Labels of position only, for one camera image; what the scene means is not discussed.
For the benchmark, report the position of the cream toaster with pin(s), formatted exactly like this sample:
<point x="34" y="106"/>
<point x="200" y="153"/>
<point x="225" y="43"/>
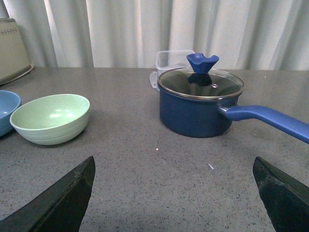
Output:
<point x="14" y="59"/>

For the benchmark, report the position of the glass lid blue knob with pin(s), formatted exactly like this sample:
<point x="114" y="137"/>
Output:
<point x="201" y="81"/>

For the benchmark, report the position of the blue saucepan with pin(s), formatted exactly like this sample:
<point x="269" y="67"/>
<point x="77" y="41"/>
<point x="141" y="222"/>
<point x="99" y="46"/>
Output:
<point x="211" y="112"/>

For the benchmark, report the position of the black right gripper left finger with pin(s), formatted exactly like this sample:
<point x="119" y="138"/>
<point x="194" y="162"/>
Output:
<point x="60" y="208"/>

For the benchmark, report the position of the clear plastic container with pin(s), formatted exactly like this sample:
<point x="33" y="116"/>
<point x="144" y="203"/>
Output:
<point x="168" y="60"/>

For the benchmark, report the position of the white curtain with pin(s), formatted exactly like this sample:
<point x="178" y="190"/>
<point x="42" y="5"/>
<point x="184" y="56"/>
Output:
<point x="245" y="34"/>

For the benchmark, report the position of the green bowl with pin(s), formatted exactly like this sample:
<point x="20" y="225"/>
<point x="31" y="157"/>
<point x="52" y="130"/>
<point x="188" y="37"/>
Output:
<point x="53" y="119"/>

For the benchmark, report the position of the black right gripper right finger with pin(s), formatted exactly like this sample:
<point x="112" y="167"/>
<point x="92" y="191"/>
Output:
<point x="286" y="200"/>

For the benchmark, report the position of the blue bowl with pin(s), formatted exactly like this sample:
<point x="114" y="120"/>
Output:
<point x="9" y="102"/>

